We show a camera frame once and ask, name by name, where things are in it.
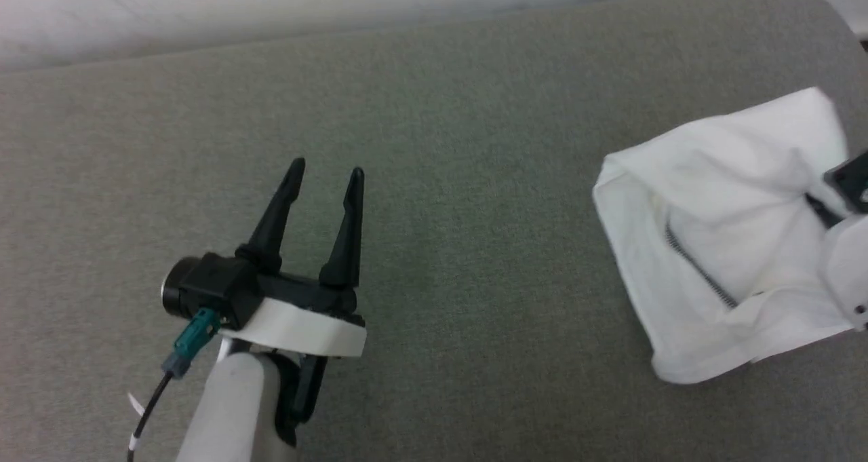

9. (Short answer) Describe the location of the white garment with grey stitching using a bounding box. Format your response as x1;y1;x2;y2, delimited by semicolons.
592;88;859;386

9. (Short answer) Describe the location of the grey fabric sofa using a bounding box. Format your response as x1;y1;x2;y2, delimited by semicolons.
0;0;868;462

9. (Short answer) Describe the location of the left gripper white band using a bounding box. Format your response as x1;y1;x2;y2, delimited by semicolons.
234;157;368;360

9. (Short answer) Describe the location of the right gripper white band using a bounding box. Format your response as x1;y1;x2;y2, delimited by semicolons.
805;193;868;332

